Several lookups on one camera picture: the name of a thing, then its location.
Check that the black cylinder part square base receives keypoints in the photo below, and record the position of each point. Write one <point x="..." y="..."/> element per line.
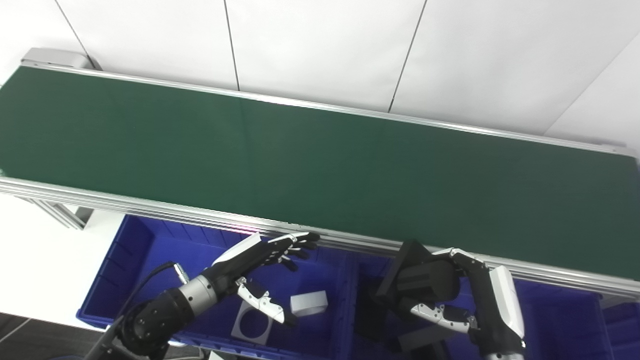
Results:
<point x="425" y="280"/>
<point x="420" y="342"/>

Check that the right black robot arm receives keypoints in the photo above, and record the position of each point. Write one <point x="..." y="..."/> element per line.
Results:
<point x="502" y="355"/>

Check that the blue plastic bin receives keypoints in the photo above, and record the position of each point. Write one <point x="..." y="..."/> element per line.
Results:
<point x="560" y="325"/>
<point x="625" y="330"/>
<point x="150" y="260"/>

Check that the green conveyor belt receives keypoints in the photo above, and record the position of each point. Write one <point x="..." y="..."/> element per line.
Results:
<point x="200" y="215"/>
<point x="320" y="165"/>

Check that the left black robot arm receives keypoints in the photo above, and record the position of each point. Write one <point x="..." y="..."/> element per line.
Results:
<point x="160" y="320"/>

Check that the white block part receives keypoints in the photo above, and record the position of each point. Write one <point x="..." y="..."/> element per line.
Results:
<point x="309" y="303"/>

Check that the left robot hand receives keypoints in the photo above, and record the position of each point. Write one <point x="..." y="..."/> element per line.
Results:
<point x="240" y="265"/>

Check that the white plate with round hole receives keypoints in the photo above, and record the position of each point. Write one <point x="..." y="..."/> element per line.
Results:
<point x="239" y="330"/>

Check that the gray conveyor end housing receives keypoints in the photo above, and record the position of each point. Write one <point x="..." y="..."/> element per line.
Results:
<point x="55" y="57"/>

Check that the aluminum conveyor leg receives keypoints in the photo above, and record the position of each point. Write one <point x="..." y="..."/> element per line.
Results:
<point x="60" y="215"/>

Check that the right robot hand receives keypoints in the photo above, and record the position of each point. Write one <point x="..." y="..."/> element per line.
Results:
<point x="500" y="310"/>

